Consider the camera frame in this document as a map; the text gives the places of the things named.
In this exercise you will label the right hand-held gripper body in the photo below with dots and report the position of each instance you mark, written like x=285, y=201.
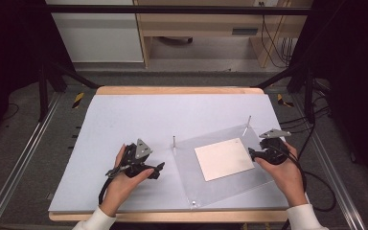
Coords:
x=274, y=151

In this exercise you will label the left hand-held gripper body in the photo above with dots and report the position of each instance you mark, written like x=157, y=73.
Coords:
x=132, y=156

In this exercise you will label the short metal standoff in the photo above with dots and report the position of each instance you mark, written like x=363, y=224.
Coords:
x=193, y=202

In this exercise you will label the clear acrylic plate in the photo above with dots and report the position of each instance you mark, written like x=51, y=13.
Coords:
x=204, y=188

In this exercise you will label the person's right hand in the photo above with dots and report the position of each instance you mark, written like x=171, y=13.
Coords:
x=287, y=179

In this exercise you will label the person's left hand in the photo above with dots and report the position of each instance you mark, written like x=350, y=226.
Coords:
x=118, y=191

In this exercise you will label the thin metal pin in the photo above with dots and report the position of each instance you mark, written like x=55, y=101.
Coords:
x=248, y=125
x=174, y=142

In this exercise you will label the pale square sheet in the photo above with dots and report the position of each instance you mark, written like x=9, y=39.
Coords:
x=223, y=159

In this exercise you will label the white board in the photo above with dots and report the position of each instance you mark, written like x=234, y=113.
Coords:
x=134, y=121

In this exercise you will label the yellow black tape strip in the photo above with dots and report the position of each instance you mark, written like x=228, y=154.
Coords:
x=78, y=99
x=281, y=100

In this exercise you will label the person's right white sleeve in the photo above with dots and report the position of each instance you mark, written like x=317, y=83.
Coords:
x=305, y=218

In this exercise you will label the person's white sleeve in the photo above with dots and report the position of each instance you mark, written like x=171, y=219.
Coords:
x=97, y=222
x=305, y=218

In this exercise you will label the person's left white sleeve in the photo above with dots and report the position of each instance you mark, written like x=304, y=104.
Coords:
x=97, y=222

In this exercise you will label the wooden table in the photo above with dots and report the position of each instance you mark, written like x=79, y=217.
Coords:
x=179, y=90

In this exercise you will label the dark rectangular desk label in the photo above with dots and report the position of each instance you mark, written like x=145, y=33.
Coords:
x=244, y=31

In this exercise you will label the dark curtain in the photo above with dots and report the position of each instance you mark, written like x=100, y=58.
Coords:
x=6, y=48
x=357, y=64

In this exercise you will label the white cabinet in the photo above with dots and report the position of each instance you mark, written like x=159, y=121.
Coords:
x=99, y=35

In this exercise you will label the wooden cabinet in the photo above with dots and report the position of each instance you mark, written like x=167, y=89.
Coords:
x=201, y=22

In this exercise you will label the black frame stand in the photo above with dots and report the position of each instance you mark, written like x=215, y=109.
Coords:
x=310, y=96
x=43, y=96

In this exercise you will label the aluminium rail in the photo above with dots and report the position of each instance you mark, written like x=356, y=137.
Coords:
x=335, y=179
x=22, y=159

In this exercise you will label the black horizontal frame bar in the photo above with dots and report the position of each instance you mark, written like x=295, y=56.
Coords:
x=172, y=9

